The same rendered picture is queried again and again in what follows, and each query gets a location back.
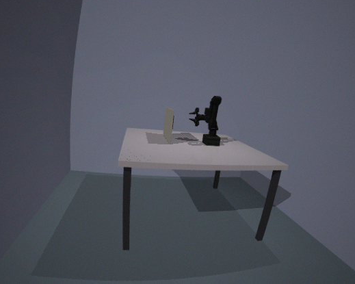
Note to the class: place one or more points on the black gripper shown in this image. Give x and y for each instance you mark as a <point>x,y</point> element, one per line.
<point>198,117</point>

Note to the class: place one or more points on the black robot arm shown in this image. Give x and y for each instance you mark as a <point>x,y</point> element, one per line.
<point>211,114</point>

